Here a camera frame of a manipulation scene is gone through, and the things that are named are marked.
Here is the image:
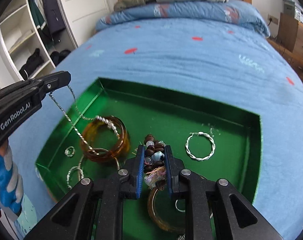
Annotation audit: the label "twisted silver hoop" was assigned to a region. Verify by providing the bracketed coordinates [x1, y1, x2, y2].
[66, 166, 84, 190]
[184, 131, 216, 162]

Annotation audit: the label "thin silver bangle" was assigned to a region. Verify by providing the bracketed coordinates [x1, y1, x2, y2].
[83, 148, 120, 170]

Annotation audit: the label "amber resin bangle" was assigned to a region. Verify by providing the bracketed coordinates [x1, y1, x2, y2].
[81, 116, 131, 160]

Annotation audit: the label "dark brown jade bangle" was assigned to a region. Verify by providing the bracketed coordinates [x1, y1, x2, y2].
[147, 187, 186, 235]

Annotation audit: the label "silver chain necklace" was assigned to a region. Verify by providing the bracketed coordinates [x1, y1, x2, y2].
[48, 84, 121, 156]

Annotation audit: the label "brown bead bracelet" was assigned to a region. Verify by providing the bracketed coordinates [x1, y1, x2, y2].
[143, 133, 167, 191]

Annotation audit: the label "silver wristwatch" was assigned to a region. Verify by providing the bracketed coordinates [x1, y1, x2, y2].
[177, 234, 185, 240]

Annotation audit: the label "left blue gloved hand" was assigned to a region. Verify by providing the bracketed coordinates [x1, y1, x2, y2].
[0, 139, 24, 216]

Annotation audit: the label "black clothes on shelf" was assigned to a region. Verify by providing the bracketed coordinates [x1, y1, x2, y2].
[19, 48, 44, 80]

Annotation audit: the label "white wardrobe shelving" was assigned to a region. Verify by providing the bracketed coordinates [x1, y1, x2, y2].
[0, 0, 110, 89]

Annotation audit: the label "dark hanging coat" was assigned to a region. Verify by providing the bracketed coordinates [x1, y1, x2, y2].
[28, 0, 66, 50]

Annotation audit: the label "green metal tray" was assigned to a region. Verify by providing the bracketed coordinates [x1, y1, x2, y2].
[34, 77, 263, 240]

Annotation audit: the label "olive green jacket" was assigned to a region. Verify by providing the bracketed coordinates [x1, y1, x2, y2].
[114, 0, 155, 12]

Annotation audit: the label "blue dinosaur bedspread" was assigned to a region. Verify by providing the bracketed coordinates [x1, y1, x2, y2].
[9, 18, 303, 239]

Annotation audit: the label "wooden drawer cabinet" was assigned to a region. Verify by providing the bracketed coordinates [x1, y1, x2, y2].
[276, 12, 303, 81]

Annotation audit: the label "blue folded duvet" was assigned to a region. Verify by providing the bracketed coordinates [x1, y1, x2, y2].
[95, 0, 270, 38]

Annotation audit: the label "white printer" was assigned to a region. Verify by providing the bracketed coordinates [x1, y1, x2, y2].
[283, 0, 303, 23]

